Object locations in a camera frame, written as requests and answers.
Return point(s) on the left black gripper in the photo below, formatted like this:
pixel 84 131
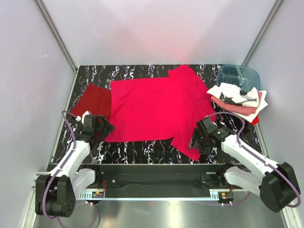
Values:
pixel 103 127

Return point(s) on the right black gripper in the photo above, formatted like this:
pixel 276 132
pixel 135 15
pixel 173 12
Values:
pixel 198 139

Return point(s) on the bright pink-red t-shirt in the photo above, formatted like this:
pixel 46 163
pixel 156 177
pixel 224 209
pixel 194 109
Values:
pixel 162 108

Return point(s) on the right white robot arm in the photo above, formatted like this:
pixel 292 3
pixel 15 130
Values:
pixel 275 184

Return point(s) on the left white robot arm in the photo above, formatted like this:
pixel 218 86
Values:
pixel 56 192

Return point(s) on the folded dark red t-shirt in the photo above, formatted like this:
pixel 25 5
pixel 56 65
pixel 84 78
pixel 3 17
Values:
pixel 96 100

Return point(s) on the dusty pink folded t-shirt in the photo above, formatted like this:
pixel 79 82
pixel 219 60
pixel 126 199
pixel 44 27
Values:
pixel 228 104

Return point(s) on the white black printed t-shirt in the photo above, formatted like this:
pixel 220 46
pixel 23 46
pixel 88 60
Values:
pixel 232 94

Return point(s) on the red t-shirt under pile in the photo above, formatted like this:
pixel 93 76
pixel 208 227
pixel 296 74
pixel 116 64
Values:
pixel 255 121

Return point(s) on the white folded t-shirt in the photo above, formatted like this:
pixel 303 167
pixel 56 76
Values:
pixel 261 104

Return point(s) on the blue transparent plastic bin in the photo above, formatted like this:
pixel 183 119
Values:
pixel 242 76

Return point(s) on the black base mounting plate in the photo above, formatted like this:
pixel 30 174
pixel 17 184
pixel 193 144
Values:
pixel 160 178

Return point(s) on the white slotted cable duct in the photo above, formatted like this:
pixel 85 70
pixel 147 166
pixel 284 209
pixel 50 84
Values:
pixel 202 195

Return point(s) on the left aluminium frame post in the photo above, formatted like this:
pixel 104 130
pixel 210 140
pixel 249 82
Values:
pixel 55 33

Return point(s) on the aluminium frame post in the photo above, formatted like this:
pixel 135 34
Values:
pixel 269 19
pixel 55 33

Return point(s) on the right aluminium frame post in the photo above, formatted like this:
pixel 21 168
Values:
pixel 269 19

